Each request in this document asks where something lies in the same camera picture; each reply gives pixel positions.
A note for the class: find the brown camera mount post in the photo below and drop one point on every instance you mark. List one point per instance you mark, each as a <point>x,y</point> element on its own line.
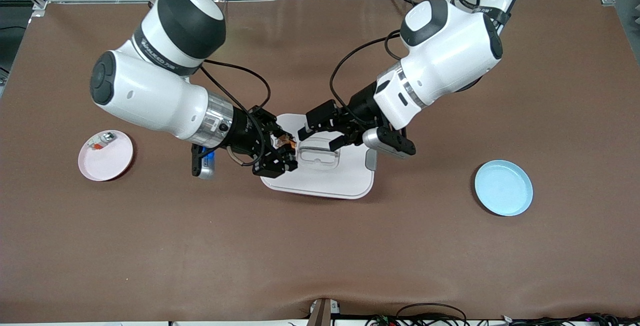
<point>322,313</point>

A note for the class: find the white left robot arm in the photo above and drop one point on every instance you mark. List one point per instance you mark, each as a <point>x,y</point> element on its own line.
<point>450,56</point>

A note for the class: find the white lidded storage box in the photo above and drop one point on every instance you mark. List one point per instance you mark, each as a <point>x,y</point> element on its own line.
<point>345,181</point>

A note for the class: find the pink round plate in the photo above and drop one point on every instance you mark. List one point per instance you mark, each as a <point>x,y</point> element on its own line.
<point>107,166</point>

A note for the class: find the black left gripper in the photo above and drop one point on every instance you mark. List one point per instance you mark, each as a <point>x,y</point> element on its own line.
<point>361,105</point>

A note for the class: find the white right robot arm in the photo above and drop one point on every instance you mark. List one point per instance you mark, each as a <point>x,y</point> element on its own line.
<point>150,96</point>

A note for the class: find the orange black push-button switch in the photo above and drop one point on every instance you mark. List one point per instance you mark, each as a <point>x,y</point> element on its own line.
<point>286,141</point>

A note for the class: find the light blue round plate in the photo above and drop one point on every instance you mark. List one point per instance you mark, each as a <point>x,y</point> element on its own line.
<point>502,188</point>

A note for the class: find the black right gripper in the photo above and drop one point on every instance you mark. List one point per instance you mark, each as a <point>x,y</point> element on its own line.
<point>245,131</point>

